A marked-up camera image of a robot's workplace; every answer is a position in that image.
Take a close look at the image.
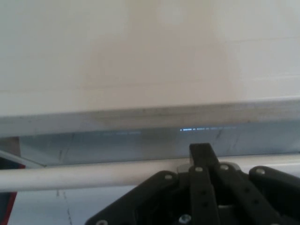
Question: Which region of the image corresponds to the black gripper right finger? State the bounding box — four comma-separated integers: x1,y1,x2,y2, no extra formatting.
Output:
203,143,300,225

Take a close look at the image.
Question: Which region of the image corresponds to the cream toaster oven body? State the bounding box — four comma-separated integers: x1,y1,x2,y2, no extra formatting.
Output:
0,0,300,118

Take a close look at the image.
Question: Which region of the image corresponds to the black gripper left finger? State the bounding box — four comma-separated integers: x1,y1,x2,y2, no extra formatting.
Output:
85,143,221,225

